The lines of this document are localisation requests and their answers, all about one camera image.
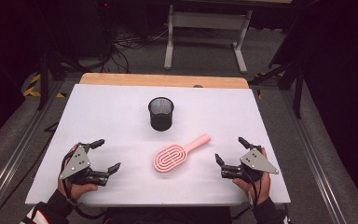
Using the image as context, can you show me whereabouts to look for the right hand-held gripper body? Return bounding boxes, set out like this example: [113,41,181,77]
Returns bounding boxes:
[220,144,280,184]

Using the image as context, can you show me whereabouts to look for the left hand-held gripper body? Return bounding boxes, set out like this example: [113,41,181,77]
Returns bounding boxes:
[59,142,110,188]

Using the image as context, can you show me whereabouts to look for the pink hairbrush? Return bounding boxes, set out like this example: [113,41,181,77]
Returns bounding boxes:
[153,133,212,174]

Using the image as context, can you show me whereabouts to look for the black mesh cup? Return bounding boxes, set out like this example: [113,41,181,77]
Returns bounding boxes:
[147,96,175,132]

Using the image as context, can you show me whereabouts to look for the person's left hand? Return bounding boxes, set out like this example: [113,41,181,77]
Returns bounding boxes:
[57,143,99,202]

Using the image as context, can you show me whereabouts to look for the person's right hand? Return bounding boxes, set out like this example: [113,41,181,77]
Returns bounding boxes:
[232,147,272,206]

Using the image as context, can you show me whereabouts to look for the white board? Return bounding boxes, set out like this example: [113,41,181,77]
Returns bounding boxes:
[25,83,292,207]

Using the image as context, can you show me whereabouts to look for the yellow black hazard tape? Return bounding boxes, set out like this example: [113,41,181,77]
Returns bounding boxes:
[22,73,67,99]
[254,72,285,101]

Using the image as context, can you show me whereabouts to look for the person's dark lap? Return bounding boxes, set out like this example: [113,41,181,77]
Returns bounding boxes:
[103,206,233,224]

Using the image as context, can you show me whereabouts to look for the wooden table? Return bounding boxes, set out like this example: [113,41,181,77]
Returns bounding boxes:
[79,73,250,90]

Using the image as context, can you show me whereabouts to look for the black metal stand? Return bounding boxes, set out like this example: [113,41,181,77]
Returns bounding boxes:
[36,50,90,111]
[248,59,306,119]

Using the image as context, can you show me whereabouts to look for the right hand-held gripper cable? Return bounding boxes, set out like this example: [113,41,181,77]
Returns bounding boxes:
[231,178,262,220]

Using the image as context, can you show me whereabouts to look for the hand-held gripper cable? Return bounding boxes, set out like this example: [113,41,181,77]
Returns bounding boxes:
[231,178,262,220]
[62,178,108,220]

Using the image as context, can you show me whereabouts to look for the left hand-held gripper cable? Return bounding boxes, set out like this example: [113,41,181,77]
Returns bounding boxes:
[62,178,108,220]

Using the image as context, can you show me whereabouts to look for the aluminium rail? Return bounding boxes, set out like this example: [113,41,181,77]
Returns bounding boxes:
[280,89,349,224]
[0,79,65,218]

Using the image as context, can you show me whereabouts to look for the bundle of black floor cables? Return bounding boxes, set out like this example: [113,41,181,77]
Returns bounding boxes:
[97,26,169,75]

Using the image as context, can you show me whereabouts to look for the grey metal desk frame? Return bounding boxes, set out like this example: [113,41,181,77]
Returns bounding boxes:
[163,3,254,75]

